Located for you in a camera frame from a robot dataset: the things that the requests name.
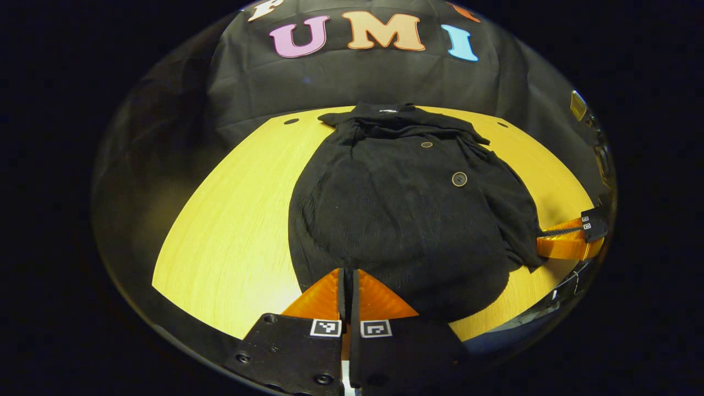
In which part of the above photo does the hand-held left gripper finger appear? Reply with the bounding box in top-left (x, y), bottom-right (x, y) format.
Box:
top-left (224, 267), bottom-right (348, 396)
top-left (349, 269), bottom-right (469, 392)

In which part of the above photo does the black button-up garment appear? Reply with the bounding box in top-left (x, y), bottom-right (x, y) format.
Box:
top-left (287, 102), bottom-right (548, 324)

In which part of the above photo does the black backdrop cloth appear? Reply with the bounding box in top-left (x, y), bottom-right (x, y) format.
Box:
top-left (92, 0), bottom-right (612, 287)

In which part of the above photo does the pale metal bracket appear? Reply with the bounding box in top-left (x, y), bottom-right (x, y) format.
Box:
top-left (570, 90), bottom-right (589, 122)

